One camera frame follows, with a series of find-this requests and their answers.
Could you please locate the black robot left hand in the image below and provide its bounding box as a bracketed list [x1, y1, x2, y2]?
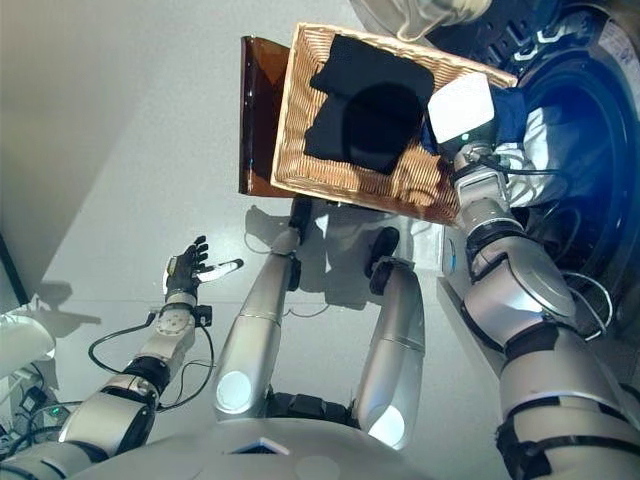
[163, 235, 246, 298]

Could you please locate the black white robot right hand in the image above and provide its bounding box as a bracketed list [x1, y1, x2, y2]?
[427, 73, 498, 157]

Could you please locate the navy blue garment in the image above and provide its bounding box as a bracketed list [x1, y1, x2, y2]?
[422, 87, 532, 152]

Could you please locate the white garment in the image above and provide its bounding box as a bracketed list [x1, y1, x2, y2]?
[492, 104, 557, 210]

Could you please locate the round glass washing machine door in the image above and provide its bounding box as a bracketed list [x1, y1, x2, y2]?
[349, 0, 495, 43]

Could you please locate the grey front-load washing machine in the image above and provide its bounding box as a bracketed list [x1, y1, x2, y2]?
[349, 0, 640, 402]

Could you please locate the silver robot left leg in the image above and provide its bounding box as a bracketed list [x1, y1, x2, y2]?
[212, 197, 315, 427]

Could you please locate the silver robot leg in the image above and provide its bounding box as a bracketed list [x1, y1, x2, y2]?
[352, 225, 428, 452]
[212, 197, 315, 427]

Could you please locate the black folded garment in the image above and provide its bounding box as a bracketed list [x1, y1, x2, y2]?
[303, 33, 436, 177]

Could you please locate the wicker laundry basket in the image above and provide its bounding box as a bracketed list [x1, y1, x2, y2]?
[269, 21, 520, 230]

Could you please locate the dark baseboard strip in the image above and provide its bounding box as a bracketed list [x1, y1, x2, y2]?
[0, 232, 30, 307]

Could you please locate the white rounded object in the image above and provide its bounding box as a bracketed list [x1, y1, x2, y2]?
[0, 304, 57, 362]

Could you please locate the brown glossy stool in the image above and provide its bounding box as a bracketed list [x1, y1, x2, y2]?
[237, 35, 295, 198]

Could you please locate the black power adapter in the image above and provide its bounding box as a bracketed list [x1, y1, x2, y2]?
[19, 387, 47, 412]

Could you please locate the grey robot torso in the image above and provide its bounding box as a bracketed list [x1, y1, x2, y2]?
[84, 414, 507, 480]

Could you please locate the silver robot right leg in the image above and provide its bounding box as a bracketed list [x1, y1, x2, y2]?
[352, 225, 428, 452]

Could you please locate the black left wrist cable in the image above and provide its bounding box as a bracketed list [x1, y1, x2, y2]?
[88, 312, 157, 375]

